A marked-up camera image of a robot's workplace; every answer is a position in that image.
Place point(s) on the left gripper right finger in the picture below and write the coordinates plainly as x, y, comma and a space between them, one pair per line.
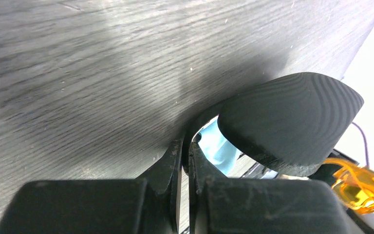
222, 205

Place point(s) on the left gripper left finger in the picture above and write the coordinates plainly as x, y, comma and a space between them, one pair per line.
147, 204

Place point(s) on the black glasses case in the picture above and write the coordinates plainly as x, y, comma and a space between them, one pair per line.
289, 124

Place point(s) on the orange sunglasses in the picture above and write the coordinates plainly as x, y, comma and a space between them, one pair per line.
354, 185

